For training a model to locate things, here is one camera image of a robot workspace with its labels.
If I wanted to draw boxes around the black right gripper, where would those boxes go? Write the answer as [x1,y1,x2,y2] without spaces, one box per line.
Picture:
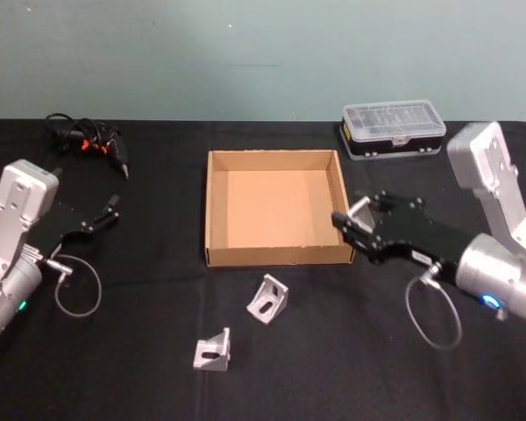
[331,189,471,281]

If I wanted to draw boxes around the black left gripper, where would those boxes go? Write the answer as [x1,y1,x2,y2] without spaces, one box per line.
[29,194,121,260]

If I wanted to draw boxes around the silver metal corner bracket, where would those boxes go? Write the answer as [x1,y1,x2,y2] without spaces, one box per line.
[246,273,290,326]
[348,196,377,232]
[193,326,231,372]

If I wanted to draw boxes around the clear plastic case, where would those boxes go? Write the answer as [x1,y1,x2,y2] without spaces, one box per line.
[338,100,447,161]

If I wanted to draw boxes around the shallow brown cardboard tray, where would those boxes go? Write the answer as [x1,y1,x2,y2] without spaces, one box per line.
[204,148,356,267]

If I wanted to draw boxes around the black table cloth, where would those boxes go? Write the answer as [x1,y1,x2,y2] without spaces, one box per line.
[0,117,526,421]

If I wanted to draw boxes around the black corded tool orange parts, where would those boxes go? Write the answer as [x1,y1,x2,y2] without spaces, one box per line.
[45,113,132,182]

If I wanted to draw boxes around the thin left gripper cable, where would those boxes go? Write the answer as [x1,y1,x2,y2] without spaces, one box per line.
[46,255,103,318]

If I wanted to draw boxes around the thin gripper cable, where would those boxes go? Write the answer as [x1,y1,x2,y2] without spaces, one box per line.
[46,255,103,318]
[404,261,464,351]

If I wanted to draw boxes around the thin right gripper cable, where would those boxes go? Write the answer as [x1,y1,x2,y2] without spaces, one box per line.
[404,261,464,351]

